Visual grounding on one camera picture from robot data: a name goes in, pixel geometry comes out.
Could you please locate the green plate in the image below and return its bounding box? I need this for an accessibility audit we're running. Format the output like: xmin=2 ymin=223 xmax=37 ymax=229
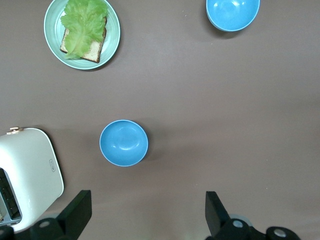
xmin=43 ymin=0 xmax=121 ymax=71

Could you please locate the blue bowl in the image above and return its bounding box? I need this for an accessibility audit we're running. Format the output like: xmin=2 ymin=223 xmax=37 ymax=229
xmin=205 ymin=0 xmax=261 ymax=33
xmin=99 ymin=119 xmax=149 ymax=168

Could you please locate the white bread slice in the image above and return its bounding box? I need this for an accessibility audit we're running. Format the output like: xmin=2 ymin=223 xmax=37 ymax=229
xmin=59 ymin=16 xmax=108 ymax=64

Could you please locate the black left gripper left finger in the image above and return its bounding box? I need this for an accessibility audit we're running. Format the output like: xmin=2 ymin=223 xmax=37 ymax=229
xmin=29 ymin=189 xmax=93 ymax=240

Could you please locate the cream toaster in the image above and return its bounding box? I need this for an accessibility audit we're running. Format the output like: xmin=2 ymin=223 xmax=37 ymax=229
xmin=0 ymin=126 xmax=65 ymax=233

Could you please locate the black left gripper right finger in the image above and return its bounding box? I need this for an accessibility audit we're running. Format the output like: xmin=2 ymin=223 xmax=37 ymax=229
xmin=204 ymin=191 xmax=266 ymax=240

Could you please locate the green lettuce leaf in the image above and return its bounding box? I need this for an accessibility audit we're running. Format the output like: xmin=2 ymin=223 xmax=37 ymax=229
xmin=59 ymin=0 xmax=109 ymax=60

